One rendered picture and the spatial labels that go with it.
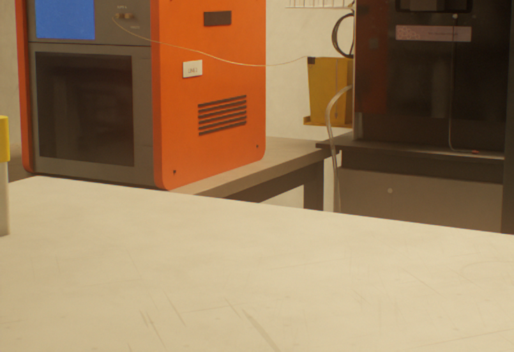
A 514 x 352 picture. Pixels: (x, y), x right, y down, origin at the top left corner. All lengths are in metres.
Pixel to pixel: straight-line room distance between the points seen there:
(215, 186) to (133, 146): 0.18
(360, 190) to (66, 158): 0.69
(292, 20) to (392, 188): 1.53
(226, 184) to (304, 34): 1.72
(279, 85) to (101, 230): 2.85
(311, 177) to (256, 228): 1.56
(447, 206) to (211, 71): 0.62
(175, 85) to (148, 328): 1.28
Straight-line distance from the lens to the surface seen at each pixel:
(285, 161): 2.13
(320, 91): 2.30
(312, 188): 2.38
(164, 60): 1.79
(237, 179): 1.94
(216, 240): 0.76
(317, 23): 3.53
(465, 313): 0.61
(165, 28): 1.79
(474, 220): 2.12
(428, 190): 2.14
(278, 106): 3.63
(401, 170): 2.17
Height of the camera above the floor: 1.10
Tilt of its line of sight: 10 degrees down
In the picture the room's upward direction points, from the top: straight up
